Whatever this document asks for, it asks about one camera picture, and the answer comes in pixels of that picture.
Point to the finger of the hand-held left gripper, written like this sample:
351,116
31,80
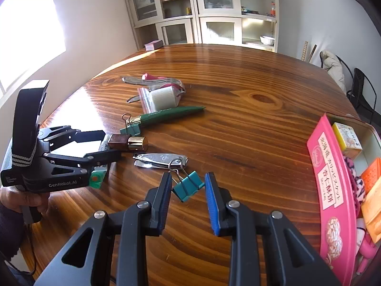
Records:
104,156
89,135

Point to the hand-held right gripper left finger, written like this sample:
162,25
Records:
162,211

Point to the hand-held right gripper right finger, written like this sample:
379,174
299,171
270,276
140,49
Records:
212,208

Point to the brown bottle with gold cap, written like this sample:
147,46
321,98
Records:
119,142

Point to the white ointment tube green end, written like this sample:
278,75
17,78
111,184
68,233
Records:
96,180

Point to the teal binder clip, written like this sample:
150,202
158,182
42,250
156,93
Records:
131,130
187,186

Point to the pink tin container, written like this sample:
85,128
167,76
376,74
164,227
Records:
330,190

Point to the white green medicine carton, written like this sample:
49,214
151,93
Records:
346,138

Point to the person's left forearm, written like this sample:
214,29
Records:
12,238

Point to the person's left hand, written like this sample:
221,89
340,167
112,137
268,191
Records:
12,198

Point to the silver nail clipper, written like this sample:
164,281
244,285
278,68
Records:
160,159

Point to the metal spring nippers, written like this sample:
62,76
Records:
134,80

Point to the green tube with gold cap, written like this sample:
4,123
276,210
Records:
166,114

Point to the plastic bag with white roll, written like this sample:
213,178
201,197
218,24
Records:
162,98

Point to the bright window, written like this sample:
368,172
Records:
26,29

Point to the beige glass door cabinet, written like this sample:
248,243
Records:
159,23
202,23

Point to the pink leopard plush ball toy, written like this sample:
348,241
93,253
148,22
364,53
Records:
355,184

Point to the white cream tube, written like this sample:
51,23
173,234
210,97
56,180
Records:
360,232

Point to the orange embossed cube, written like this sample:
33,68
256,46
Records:
373,208

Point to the orange dotted flat box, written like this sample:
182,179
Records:
372,174

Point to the white bowl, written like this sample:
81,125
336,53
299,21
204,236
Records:
267,40

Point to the wooden ruler stick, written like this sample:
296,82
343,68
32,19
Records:
304,50

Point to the thin metal stick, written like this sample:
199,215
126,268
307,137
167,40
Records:
312,53

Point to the white jacket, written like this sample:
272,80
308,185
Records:
333,68

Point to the dark flat tray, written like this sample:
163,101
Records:
250,10

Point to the red bottle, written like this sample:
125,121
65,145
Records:
273,9

